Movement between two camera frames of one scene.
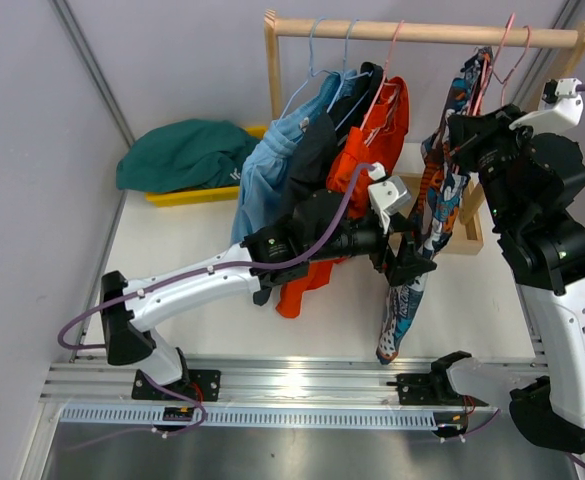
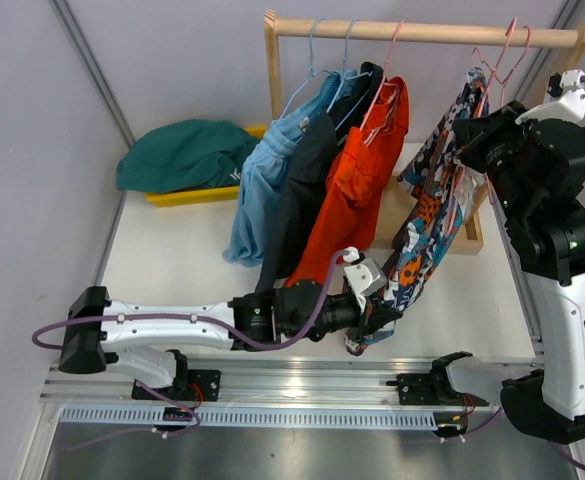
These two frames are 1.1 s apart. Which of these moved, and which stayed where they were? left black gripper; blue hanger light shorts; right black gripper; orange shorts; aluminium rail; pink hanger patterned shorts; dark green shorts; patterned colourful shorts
Moved: pink hanger patterned shorts; left black gripper; patterned colourful shorts
Stayed: dark green shorts; orange shorts; right black gripper; aluminium rail; blue hanger light shorts
